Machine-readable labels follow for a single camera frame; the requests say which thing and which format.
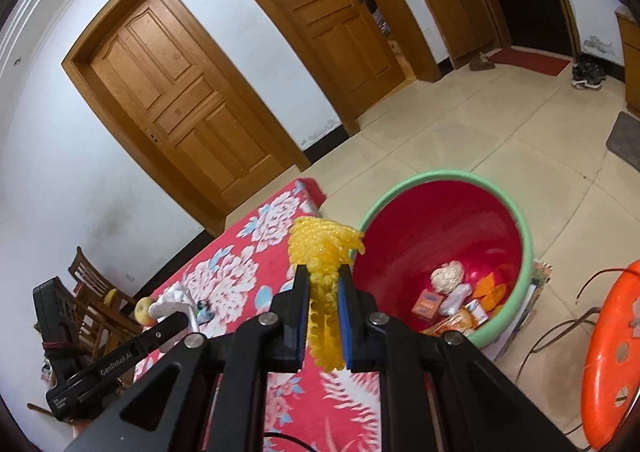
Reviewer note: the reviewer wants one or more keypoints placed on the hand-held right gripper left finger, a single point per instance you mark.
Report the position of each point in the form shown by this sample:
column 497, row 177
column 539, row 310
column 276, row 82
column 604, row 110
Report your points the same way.
column 302, row 312

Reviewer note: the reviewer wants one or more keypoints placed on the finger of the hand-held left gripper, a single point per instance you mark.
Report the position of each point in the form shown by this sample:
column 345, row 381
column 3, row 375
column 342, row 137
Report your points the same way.
column 167, row 329

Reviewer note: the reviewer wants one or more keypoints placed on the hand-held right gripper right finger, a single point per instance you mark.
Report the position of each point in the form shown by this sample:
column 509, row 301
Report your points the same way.
column 345, row 317

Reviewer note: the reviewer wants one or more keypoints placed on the yellow foam fruit net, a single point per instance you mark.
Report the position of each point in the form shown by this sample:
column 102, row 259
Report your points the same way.
column 322, row 247

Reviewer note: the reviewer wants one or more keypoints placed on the small orange box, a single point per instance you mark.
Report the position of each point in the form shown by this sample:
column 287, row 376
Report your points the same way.
column 427, row 304

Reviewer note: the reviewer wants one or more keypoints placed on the white paper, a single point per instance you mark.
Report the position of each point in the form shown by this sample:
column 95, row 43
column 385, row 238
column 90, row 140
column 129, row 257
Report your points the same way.
column 447, row 277

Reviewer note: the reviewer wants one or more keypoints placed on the white medicine box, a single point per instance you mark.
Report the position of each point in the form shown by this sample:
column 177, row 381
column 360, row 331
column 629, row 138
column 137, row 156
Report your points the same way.
column 476, row 310

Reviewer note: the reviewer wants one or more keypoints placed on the red bin with green rim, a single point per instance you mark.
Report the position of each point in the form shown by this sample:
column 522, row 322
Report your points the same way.
column 440, row 217

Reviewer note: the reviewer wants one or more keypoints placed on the apple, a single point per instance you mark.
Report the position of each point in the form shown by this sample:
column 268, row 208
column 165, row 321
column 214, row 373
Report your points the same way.
column 143, row 312

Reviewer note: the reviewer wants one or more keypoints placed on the white plastic bag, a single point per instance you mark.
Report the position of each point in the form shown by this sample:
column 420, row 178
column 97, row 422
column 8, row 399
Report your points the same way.
column 175, row 297

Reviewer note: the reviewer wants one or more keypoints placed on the small green blue item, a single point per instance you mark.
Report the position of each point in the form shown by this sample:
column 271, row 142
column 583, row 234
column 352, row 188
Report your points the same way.
column 204, row 314

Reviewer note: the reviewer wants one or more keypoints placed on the red floral tablecloth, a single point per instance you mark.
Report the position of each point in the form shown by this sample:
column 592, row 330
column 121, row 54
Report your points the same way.
column 235, row 272

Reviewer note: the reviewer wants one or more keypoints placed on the wooden chair with yellow cushion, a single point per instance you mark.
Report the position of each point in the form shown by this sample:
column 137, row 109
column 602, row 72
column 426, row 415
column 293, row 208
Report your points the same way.
column 95, row 277

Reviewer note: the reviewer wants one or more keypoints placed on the white plastic wrapper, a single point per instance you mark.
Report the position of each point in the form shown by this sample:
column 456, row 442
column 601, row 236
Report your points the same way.
column 455, row 299

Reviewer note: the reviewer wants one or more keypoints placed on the small orange foam net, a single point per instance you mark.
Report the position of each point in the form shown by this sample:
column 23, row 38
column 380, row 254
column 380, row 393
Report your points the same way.
column 492, row 292

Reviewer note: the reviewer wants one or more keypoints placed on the closed wooden door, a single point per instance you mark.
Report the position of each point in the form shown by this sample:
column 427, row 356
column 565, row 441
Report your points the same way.
column 180, row 97

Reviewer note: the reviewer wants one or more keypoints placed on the orange plastic stool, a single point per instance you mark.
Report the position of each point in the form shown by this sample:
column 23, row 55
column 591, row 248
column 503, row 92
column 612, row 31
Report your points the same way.
column 610, row 357

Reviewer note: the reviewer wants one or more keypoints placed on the open wooden door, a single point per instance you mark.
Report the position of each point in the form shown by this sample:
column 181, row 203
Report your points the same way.
column 330, row 17

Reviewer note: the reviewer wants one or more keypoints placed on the red doormat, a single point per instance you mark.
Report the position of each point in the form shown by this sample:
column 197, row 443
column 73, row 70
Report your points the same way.
column 530, row 61

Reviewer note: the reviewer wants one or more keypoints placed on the grey floor mat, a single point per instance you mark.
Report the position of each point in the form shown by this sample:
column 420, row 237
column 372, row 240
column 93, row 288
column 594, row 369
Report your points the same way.
column 625, row 134

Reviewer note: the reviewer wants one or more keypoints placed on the pair of dark sneakers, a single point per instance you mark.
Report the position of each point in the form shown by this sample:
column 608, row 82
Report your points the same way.
column 589, row 77

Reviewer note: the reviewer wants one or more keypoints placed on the wooden cabinet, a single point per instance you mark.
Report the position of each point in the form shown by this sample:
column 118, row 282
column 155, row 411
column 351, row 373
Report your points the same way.
column 631, row 62

